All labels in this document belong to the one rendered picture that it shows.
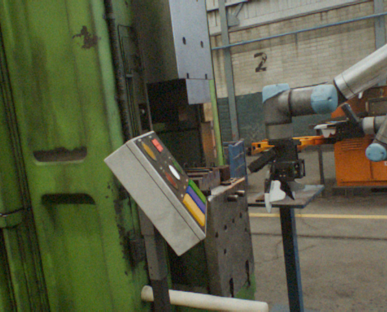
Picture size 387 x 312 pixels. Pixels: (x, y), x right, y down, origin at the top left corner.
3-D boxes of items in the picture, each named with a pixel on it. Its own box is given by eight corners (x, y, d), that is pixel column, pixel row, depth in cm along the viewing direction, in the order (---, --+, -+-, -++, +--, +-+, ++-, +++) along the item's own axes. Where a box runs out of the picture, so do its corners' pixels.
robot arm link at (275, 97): (286, 82, 103) (256, 87, 108) (289, 123, 104) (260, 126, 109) (295, 82, 109) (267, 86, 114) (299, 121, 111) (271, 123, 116)
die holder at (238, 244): (255, 270, 184) (245, 177, 178) (224, 311, 151) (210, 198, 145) (156, 260, 211) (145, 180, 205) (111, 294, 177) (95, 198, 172)
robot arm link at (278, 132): (260, 126, 110) (274, 123, 116) (261, 142, 111) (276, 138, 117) (284, 125, 105) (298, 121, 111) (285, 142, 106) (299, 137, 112)
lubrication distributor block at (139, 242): (149, 264, 137) (144, 227, 136) (139, 272, 132) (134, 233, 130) (141, 263, 139) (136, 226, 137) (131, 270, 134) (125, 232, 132)
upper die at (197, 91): (211, 102, 164) (208, 79, 162) (189, 104, 146) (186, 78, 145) (130, 112, 184) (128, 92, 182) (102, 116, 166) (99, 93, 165)
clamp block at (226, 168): (231, 178, 179) (229, 164, 178) (223, 182, 171) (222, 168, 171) (207, 179, 184) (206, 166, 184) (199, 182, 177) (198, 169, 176)
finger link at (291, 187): (308, 201, 117) (297, 181, 112) (290, 199, 121) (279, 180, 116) (311, 193, 118) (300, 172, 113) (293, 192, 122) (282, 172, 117)
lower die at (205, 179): (220, 184, 168) (218, 165, 167) (200, 195, 151) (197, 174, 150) (141, 186, 188) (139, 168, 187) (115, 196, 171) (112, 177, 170)
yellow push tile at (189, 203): (205, 216, 99) (187, 193, 98) (204, 225, 91) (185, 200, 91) (199, 220, 99) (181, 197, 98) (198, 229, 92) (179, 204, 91)
